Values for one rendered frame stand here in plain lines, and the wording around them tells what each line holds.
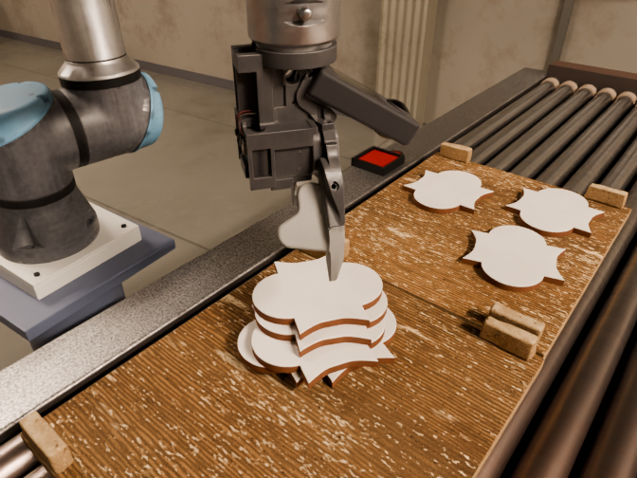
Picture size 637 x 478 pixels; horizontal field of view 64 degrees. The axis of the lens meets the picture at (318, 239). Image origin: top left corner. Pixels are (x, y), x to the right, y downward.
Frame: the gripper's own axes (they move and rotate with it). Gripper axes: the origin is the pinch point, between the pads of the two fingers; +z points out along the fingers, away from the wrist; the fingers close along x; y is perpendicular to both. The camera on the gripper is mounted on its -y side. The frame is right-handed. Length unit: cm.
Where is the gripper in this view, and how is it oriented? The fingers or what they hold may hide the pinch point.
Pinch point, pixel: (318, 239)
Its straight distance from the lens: 54.3
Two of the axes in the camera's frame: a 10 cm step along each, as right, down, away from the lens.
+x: 2.7, 5.3, -8.0
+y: -9.6, 1.5, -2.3
